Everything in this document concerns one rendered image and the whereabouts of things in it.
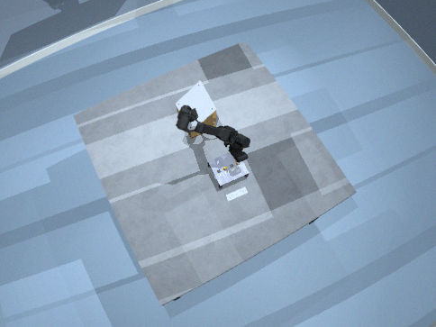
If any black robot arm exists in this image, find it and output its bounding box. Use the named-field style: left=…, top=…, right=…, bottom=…
left=176, top=104, right=250, bottom=150

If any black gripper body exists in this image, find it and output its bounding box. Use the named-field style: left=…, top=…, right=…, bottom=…
left=224, top=142, right=248, bottom=163

